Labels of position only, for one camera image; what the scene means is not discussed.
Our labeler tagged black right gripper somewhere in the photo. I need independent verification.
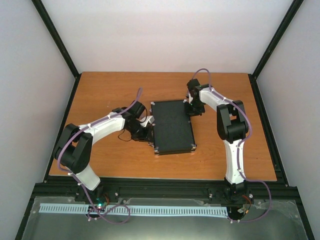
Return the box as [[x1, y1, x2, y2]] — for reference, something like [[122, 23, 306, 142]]
[[184, 100, 205, 118]]

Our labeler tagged black poker set case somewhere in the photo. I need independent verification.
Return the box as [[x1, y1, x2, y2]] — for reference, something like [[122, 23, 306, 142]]
[[150, 99, 197, 156]]

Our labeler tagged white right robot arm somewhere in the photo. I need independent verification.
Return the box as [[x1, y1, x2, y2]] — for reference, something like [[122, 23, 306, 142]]
[[185, 78, 250, 203]]

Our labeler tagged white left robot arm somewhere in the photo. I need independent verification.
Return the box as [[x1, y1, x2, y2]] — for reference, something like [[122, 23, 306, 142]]
[[53, 101, 155, 202]]

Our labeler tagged left controller circuit board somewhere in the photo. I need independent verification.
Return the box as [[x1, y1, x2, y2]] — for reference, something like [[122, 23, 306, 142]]
[[89, 192, 110, 212]]

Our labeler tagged controller circuit board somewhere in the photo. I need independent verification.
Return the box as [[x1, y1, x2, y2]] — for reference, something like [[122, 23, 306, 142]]
[[237, 195, 252, 216], [89, 192, 110, 212]]

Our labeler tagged right controller circuit board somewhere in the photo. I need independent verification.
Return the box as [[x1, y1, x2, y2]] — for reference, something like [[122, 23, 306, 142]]
[[237, 195, 252, 216]]

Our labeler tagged black aluminium frame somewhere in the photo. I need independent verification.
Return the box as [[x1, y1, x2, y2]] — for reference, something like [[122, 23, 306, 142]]
[[15, 0, 315, 240]]

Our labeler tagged white slotted cable duct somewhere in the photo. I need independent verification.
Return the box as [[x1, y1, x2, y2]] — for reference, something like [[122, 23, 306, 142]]
[[38, 203, 228, 218]]

